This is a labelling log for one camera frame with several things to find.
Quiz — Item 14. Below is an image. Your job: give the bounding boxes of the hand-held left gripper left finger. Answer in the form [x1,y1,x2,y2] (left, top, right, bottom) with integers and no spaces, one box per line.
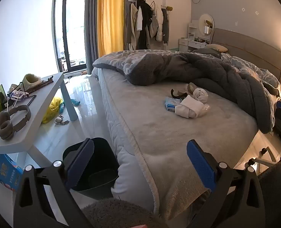
[13,137,94,228]

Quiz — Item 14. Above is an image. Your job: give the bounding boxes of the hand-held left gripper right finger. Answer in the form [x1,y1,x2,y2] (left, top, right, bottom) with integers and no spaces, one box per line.
[187,140,265,228]

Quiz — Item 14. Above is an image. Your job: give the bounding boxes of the black trash bin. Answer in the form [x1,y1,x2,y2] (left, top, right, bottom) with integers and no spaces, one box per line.
[63,137,120,192]

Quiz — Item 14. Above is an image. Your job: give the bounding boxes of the large white tissue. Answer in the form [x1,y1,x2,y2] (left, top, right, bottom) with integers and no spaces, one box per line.
[174,94,204,119]

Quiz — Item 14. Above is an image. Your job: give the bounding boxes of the cardboard tape core ring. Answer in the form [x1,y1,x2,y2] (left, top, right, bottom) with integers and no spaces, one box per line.
[187,82,198,95]

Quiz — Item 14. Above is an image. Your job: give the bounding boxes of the bunch of keys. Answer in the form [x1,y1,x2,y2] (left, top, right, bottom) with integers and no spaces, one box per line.
[54,116,70,125]

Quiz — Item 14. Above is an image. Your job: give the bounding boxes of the yellow plastic bag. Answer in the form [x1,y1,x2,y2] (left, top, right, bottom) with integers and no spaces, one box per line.
[42,97,63,124]

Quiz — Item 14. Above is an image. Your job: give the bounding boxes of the grey bed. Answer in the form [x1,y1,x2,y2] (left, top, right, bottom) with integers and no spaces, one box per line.
[92,50,281,221]

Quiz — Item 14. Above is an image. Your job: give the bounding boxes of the grey fleece garment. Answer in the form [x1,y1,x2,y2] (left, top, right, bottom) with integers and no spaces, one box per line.
[82,160,281,228]

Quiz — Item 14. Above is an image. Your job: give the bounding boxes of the light blue table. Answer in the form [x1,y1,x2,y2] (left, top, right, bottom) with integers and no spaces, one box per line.
[0,72,79,169]

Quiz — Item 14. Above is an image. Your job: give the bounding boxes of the blue cardboard box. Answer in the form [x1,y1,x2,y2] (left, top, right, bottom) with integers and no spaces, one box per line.
[0,154,24,192]

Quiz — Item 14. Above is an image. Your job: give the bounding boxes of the grey headphones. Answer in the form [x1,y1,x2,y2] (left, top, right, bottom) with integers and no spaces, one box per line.
[0,104,32,140]

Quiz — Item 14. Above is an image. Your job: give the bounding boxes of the dark wooden sticks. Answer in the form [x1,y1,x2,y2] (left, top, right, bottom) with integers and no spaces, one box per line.
[28,75,54,93]

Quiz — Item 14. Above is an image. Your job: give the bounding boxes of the blue white packet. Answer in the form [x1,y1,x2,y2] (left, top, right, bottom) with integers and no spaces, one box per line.
[9,91,27,100]

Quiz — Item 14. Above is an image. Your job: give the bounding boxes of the grey fleece duvet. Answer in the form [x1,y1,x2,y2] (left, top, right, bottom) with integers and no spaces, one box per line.
[93,49,281,134]

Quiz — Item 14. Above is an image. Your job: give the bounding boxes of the beige pillow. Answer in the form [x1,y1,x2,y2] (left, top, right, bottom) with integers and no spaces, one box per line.
[203,43,229,53]

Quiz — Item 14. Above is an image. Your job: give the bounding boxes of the white vanity table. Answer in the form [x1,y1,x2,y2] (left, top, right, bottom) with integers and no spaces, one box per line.
[178,37,208,53]

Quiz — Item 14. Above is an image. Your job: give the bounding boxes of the grey headboard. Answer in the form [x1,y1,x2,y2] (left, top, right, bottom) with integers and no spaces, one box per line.
[212,28,281,86]

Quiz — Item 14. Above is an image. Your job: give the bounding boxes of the black framed glass door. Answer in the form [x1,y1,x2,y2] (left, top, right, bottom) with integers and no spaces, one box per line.
[54,0,87,74]

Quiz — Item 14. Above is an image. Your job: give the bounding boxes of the white desktop shelf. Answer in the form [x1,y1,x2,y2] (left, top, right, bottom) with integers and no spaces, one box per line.
[188,20,200,40]

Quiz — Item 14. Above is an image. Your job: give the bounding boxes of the round mirror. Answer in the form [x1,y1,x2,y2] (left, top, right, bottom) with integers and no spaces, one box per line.
[199,13,215,36]

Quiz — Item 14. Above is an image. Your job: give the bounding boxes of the yellow curtain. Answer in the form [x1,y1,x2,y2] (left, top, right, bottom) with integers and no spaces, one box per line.
[96,0,125,57]

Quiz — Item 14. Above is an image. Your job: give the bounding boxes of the row of hanging clothes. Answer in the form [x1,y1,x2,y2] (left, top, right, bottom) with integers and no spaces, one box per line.
[124,0,172,51]

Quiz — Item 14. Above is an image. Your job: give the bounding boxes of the black metal frame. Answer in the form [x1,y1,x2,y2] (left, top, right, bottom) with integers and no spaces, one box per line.
[7,94,37,106]

